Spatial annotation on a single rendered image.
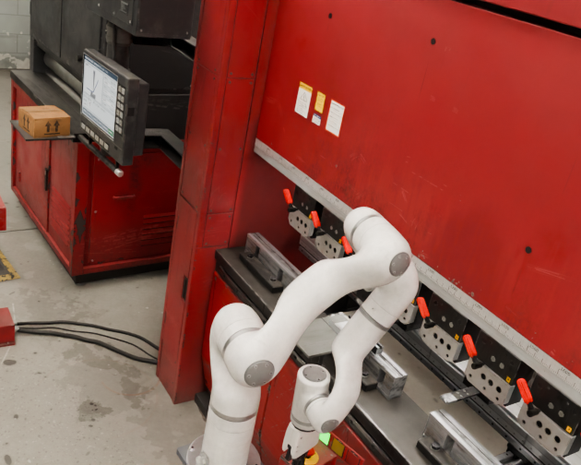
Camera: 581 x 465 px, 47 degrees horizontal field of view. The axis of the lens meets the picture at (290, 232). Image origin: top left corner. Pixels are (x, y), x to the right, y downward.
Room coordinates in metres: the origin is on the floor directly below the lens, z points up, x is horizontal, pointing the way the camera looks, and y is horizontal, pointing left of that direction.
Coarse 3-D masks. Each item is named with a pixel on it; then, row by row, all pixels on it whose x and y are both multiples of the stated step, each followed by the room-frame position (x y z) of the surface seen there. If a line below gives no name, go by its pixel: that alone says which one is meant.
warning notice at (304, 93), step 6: (300, 84) 2.50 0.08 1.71; (300, 90) 2.50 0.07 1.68; (306, 90) 2.46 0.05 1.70; (300, 96) 2.49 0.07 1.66; (306, 96) 2.46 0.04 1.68; (300, 102) 2.49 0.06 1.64; (306, 102) 2.45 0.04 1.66; (300, 108) 2.48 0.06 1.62; (306, 108) 2.45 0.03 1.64; (306, 114) 2.44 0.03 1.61
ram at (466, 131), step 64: (320, 0) 2.49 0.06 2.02; (384, 0) 2.21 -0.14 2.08; (448, 0) 1.99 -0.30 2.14; (320, 64) 2.42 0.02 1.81; (384, 64) 2.15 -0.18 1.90; (448, 64) 1.94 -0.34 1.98; (512, 64) 1.77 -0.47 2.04; (576, 64) 1.62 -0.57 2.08; (320, 128) 2.36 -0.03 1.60; (384, 128) 2.09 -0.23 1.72; (448, 128) 1.88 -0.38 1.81; (512, 128) 1.72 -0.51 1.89; (576, 128) 1.58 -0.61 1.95; (384, 192) 2.03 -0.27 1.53; (448, 192) 1.83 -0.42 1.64; (512, 192) 1.66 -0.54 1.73; (576, 192) 1.53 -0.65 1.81; (448, 256) 1.77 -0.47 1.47; (512, 256) 1.61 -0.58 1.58; (576, 256) 1.48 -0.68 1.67; (512, 320) 1.55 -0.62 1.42; (576, 320) 1.43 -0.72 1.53
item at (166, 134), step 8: (152, 128) 3.11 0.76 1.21; (160, 128) 3.13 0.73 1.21; (152, 136) 3.01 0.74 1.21; (160, 136) 3.04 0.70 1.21; (168, 136) 3.05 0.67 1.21; (144, 144) 3.03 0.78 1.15; (152, 144) 3.06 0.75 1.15; (160, 144) 3.04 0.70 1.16; (168, 144) 3.10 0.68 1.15; (176, 144) 2.96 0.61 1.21; (168, 152) 2.99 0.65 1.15; (176, 152) 3.01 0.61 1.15; (176, 160) 2.92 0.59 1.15
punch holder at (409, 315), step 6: (420, 282) 1.83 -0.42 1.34; (420, 288) 1.82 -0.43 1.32; (426, 288) 1.84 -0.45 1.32; (420, 294) 1.82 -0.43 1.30; (426, 294) 1.84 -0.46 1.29; (432, 294) 1.86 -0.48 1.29; (414, 300) 1.83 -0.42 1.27; (426, 300) 1.85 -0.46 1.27; (408, 306) 1.84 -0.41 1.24; (414, 306) 1.82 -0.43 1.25; (408, 312) 1.83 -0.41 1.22; (414, 312) 1.82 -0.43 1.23; (420, 312) 1.84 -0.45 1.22; (402, 318) 1.84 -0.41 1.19; (408, 318) 1.82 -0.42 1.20; (414, 318) 1.83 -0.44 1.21; (420, 318) 1.85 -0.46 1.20; (414, 324) 1.84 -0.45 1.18
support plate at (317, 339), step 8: (320, 320) 2.03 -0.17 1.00; (328, 320) 2.04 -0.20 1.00; (336, 320) 2.05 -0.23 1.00; (344, 320) 2.07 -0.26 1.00; (312, 328) 1.97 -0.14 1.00; (320, 328) 1.98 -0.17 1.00; (328, 328) 1.99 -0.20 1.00; (304, 336) 1.92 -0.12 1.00; (312, 336) 1.92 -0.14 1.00; (320, 336) 1.93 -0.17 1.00; (328, 336) 1.94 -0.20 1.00; (336, 336) 1.95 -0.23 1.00; (296, 344) 1.87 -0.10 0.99; (304, 344) 1.87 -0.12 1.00; (312, 344) 1.88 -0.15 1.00; (320, 344) 1.89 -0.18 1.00; (328, 344) 1.90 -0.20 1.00; (304, 352) 1.83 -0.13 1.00; (312, 352) 1.83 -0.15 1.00; (320, 352) 1.84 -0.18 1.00; (328, 352) 1.86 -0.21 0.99
